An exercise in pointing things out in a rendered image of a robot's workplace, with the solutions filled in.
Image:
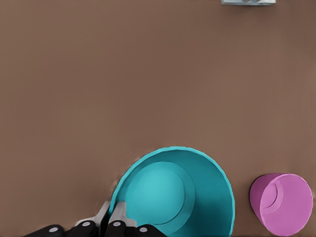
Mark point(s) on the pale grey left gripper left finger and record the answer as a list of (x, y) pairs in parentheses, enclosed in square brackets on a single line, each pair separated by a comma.
[(92, 223)]

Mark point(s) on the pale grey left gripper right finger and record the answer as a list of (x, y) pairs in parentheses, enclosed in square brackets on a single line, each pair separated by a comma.
[(121, 219)]

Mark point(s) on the blue bowl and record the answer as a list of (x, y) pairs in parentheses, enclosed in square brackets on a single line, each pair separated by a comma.
[(172, 192)]

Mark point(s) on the pink bowl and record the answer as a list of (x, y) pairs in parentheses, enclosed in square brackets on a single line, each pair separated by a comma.
[(284, 205)]

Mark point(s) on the silver frame post foot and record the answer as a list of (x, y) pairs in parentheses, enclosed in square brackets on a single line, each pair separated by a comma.
[(248, 2)]

